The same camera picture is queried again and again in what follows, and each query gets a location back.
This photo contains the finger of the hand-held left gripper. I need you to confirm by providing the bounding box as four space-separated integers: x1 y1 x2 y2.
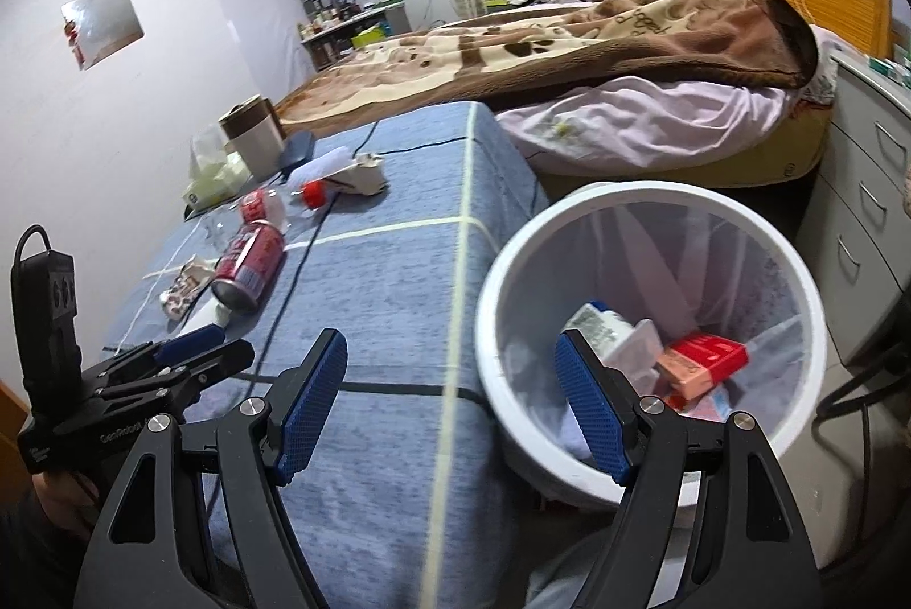
92 324 227 378
92 339 255 404

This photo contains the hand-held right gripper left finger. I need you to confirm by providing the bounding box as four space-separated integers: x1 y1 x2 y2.
71 328 350 609

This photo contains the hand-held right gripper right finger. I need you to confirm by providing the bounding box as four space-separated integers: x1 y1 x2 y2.
553 328 827 609

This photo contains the printed wrapper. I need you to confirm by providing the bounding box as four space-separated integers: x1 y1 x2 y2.
158 259 218 320

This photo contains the green white small box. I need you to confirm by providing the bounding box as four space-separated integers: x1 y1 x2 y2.
565 303 634 361

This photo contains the red drink can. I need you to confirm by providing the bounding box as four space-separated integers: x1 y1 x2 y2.
212 220 287 315

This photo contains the red cardboard box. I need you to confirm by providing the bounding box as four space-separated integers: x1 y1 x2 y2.
655 331 752 412

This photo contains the white lined waste bin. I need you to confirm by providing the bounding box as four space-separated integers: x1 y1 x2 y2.
475 180 830 507

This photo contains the clear bottle red cap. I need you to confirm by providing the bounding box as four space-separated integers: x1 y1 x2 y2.
206 186 332 240

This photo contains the white green paper bag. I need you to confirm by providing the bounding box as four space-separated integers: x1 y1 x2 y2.
323 152 389 197

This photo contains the person's left hand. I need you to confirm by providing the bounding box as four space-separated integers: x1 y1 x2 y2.
35 474 101 528

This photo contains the yellow green tissue pack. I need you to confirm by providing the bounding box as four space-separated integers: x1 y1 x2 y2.
179 124 252 210

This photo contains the white brown tumbler cup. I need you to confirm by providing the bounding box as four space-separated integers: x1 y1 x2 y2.
217 93 287 178

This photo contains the dark blue power bank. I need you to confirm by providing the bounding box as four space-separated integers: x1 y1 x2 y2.
279 130 316 178

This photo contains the pink quilt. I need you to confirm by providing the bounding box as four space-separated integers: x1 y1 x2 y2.
494 22 841 178

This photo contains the grey drawer cabinet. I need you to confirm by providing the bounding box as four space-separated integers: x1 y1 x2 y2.
797 43 911 368

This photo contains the row of small bottles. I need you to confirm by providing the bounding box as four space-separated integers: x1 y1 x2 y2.
299 0 371 30

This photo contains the white desk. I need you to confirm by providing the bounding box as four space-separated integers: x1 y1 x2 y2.
299 0 414 73

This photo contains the brown printed blanket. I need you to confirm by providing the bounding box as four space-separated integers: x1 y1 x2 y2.
274 0 823 116

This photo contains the green white flat box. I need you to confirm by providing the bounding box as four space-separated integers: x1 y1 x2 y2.
864 52 911 84

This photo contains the black cable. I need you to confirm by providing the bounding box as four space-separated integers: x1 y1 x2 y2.
203 114 474 525

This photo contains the black chair frame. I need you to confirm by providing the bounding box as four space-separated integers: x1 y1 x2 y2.
815 360 911 582

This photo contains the silver wall sheet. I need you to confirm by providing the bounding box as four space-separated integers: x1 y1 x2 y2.
60 0 145 71

